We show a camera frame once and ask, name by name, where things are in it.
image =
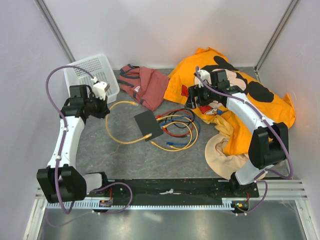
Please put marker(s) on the black network switch box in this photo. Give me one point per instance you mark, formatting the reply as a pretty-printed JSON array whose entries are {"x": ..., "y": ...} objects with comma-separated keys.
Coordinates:
[{"x": 148, "y": 124}]

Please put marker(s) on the beige hat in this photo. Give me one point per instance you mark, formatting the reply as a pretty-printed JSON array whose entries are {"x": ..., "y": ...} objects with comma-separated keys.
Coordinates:
[{"x": 221, "y": 163}]

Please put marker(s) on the slotted metal cable duct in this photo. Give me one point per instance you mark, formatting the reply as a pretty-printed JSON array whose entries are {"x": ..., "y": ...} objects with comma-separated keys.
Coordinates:
[{"x": 90, "y": 204}]

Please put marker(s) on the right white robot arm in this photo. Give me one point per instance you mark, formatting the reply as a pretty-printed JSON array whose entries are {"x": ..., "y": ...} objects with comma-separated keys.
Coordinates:
[{"x": 269, "y": 143}]

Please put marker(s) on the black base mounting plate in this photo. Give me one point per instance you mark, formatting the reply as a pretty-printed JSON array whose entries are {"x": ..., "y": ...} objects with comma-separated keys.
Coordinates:
[{"x": 187, "y": 188}]

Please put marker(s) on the orange Mickey Mouse shirt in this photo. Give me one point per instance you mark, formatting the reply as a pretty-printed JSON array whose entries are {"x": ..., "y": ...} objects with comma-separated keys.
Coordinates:
[{"x": 226, "y": 122}]

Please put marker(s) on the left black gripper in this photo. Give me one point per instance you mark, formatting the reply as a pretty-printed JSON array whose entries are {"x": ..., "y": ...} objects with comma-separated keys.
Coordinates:
[{"x": 104, "y": 107}]

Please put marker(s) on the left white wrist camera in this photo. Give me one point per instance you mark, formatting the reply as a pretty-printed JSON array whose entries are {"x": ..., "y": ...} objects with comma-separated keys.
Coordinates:
[{"x": 100, "y": 88}]

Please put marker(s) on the red folded shirt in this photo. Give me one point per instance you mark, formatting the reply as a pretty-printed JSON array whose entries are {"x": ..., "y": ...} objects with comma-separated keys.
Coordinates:
[{"x": 146, "y": 86}]

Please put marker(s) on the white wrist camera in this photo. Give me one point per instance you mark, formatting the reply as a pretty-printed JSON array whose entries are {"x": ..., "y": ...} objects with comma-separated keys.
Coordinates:
[
  {"x": 204, "y": 75},
  {"x": 100, "y": 88}
]

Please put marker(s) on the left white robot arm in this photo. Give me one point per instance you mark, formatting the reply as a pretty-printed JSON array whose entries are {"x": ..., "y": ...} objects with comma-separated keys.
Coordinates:
[{"x": 60, "y": 181}]

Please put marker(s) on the white plastic basket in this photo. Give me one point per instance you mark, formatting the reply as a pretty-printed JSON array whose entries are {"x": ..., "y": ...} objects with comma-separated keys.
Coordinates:
[{"x": 97, "y": 65}]

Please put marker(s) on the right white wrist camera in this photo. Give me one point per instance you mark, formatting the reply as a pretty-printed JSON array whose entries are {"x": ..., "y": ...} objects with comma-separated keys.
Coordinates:
[{"x": 204, "y": 75}]

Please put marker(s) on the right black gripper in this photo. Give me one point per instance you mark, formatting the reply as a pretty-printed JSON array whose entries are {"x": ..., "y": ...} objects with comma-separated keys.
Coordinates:
[{"x": 194, "y": 91}]

